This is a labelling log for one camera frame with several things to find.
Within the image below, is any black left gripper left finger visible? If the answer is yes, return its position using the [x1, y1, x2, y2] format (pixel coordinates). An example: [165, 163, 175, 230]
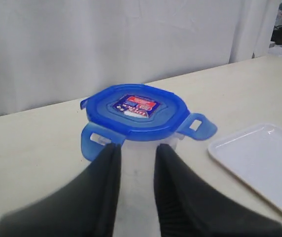
[0, 143, 121, 237]

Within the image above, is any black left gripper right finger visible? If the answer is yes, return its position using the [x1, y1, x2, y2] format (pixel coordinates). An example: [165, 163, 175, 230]
[154, 144, 282, 237]

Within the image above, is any blue snap-lock lid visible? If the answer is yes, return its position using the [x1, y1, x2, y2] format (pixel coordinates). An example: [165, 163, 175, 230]
[80, 84, 217, 161]

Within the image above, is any tall clear plastic container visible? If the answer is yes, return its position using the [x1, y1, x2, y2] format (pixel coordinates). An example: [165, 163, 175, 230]
[112, 135, 182, 237]

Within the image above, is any white rectangular tray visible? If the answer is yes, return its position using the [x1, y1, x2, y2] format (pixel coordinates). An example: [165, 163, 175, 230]
[208, 123, 282, 213]

